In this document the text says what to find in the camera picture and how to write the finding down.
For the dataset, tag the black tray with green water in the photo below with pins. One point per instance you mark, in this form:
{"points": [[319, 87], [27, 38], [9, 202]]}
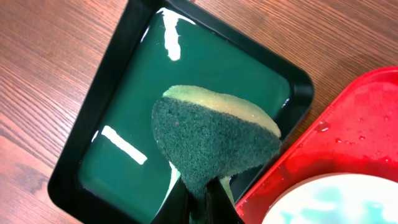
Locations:
{"points": [[110, 170]]}

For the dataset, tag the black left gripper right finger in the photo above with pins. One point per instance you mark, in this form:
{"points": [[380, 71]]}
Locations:
{"points": [[219, 209]]}

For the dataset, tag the light blue plate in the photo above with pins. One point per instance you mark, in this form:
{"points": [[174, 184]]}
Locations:
{"points": [[336, 198]]}

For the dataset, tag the red plastic tray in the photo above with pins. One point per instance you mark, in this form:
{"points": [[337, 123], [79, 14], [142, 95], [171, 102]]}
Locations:
{"points": [[357, 133]]}

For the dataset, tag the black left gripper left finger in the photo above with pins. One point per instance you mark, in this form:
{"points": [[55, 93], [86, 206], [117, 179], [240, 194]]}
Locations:
{"points": [[175, 209]]}

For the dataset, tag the green yellow sponge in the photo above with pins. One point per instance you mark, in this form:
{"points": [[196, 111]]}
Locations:
{"points": [[207, 135]]}

